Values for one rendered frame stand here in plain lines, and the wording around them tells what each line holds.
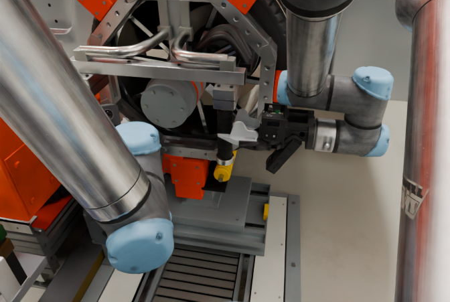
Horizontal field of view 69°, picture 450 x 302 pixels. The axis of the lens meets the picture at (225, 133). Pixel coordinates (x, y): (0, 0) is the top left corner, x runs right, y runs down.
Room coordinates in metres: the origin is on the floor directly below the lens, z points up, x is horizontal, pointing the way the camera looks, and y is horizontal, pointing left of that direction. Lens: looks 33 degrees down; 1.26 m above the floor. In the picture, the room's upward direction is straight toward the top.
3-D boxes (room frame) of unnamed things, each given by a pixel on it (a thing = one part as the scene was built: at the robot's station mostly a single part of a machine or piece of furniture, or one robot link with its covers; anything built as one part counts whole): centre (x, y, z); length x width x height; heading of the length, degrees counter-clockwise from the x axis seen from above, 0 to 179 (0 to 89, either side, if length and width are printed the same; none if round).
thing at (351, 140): (0.60, -0.29, 0.85); 0.11 x 0.08 x 0.09; 80
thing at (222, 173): (0.99, -0.01, 0.51); 0.29 x 0.06 x 0.06; 170
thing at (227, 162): (0.65, 0.00, 0.83); 0.04 x 0.04 x 0.16
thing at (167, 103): (0.84, 0.14, 0.85); 0.21 x 0.14 x 0.14; 170
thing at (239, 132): (0.62, -0.03, 0.85); 0.09 x 0.03 x 0.06; 88
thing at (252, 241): (1.07, 0.05, 0.13); 0.50 x 0.36 x 0.10; 80
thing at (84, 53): (0.81, 0.24, 1.03); 0.19 x 0.18 x 0.11; 170
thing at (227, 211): (1.08, 0.10, 0.32); 0.40 x 0.30 x 0.28; 80
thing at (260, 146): (0.61, -0.07, 0.83); 0.09 x 0.05 x 0.02; 88
